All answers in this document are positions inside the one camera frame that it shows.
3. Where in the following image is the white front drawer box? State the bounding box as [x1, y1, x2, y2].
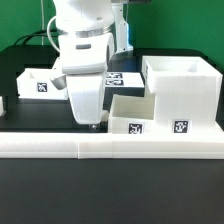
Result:
[108, 94, 155, 134]

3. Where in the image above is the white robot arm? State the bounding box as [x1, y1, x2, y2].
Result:
[48, 0, 143, 125]

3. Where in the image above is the white drawer cabinet frame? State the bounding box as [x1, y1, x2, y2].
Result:
[141, 56, 222, 134]

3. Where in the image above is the white L-shaped fence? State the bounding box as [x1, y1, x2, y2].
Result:
[0, 103, 224, 160]

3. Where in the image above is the white fiducial marker sheet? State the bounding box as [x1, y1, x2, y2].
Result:
[106, 72, 144, 88]

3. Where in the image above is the white drawer box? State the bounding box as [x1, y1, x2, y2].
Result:
[108, 94, 155, 134]
[16, 68, 68, 100]

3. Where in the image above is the white rear drawer box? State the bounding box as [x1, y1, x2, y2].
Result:
[16, 68, 68, 100]

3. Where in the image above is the white thin cable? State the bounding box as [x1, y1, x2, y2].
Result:
[40, 0, 45, 46]

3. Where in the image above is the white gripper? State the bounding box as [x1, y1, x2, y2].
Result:
[50, 34, 114, 130]

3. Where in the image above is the black cable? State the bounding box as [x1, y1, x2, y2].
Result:
[13, 28, 61, 46]

